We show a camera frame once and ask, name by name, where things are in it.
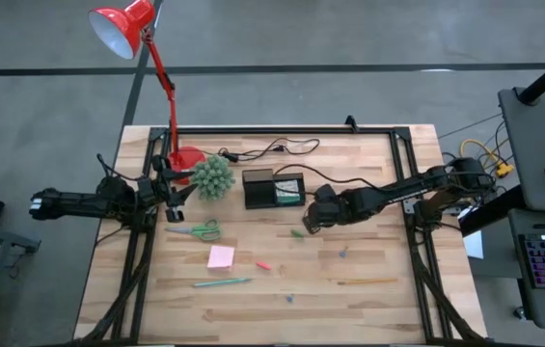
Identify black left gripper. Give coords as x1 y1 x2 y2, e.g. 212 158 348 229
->
150 154 200 224

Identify green handled scissors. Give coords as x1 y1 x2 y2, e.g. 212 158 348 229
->
164 218 223 243

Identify yellow wooden pencil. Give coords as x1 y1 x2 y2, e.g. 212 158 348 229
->
336 277 399 286

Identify black mesh desk organizer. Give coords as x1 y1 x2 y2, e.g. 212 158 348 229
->
241 168 307 210

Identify green plant in patterned pot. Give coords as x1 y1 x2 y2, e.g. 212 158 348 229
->
189 153 237 202

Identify pink sticky notes pad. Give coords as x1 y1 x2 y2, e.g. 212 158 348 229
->
205 245 236 270

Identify white paper sheet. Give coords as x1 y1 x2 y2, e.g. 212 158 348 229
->
462 229 485 260

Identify black desk beam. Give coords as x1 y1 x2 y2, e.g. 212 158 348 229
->
458 185 527 238

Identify red desk lamp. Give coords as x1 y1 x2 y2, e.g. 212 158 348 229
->
87 0 207 186

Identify black lamp power cord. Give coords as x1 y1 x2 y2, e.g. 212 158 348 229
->
217 137 322 164

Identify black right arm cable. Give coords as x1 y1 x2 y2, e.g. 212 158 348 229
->
273 163 401 194

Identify black table frame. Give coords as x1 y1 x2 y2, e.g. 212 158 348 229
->
71 125 490 347

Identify yellow cable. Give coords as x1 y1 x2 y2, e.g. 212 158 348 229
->
459 138 515 179

